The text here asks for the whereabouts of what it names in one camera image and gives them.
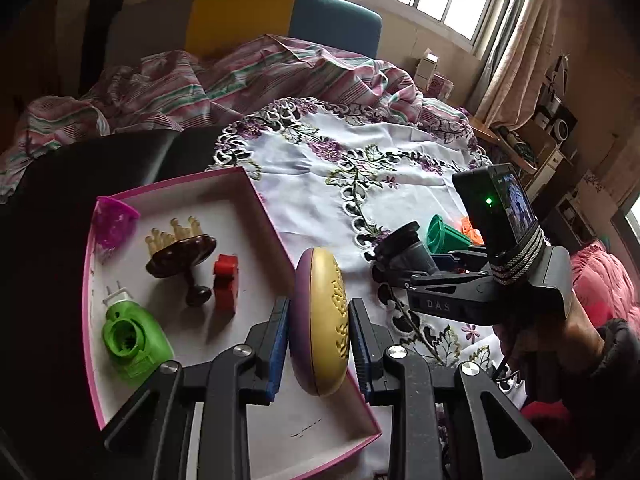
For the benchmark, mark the brown scalp massager comb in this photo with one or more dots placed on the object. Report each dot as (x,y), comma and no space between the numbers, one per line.
(180,257)

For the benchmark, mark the person's right hand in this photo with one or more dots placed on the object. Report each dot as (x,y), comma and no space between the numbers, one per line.
(560,340)

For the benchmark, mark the red toy block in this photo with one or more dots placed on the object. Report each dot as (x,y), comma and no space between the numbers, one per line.
(226,285)

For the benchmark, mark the orange toy block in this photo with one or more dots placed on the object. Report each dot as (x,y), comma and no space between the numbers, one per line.
(470,232)

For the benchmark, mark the cluttered wooden shelf unit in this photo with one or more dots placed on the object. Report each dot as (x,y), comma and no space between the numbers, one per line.
(565,125)

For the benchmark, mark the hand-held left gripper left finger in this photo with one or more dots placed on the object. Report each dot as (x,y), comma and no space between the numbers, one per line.
(278,355)

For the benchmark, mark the red cloth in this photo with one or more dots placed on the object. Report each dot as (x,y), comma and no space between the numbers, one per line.
(600,280)

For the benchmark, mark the black leather cushion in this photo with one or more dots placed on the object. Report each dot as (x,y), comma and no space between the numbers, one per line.
(50,235)

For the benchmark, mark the black upright panel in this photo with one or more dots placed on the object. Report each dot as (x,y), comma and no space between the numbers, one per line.
(100,35)

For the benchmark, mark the white carton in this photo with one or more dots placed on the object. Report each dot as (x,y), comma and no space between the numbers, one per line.
(426,67)

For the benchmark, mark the magenta plastic funnel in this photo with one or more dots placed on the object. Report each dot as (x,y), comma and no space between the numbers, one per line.
(115,222)

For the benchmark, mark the green plug-in device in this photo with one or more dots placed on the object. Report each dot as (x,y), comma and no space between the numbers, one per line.
(145,345)

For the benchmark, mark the wooden nightstand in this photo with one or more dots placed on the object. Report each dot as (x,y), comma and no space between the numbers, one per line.
(487,135)

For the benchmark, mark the person's right forearm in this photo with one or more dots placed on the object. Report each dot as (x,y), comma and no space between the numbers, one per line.
(622,347)

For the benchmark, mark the long beige curtain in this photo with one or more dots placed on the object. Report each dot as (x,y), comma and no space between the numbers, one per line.
(520,35)

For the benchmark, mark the white embroidered floral tablecloth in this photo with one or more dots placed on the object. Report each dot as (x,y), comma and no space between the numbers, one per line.
(310,185)

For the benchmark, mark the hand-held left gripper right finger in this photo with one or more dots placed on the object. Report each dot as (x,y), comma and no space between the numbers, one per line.
(361,350)

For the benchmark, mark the striped pink bedsheet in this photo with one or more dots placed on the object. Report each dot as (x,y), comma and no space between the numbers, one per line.
(200,80)

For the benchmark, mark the yellow oval case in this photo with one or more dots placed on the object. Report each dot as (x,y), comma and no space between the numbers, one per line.
(320,320)

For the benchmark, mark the grey yellow blue headboard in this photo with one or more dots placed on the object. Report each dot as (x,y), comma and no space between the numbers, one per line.
(240,15)

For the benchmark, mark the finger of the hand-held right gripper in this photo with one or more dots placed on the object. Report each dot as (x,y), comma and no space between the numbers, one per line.
(445,260)
(425,280)

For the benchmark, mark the pink cardboard box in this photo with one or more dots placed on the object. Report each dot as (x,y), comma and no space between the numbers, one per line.
(220,200)

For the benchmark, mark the purple carton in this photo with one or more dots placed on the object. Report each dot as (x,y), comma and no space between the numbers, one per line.
(441,87)

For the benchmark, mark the green plastic cup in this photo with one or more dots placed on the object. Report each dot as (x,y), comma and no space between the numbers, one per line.
(440,232)

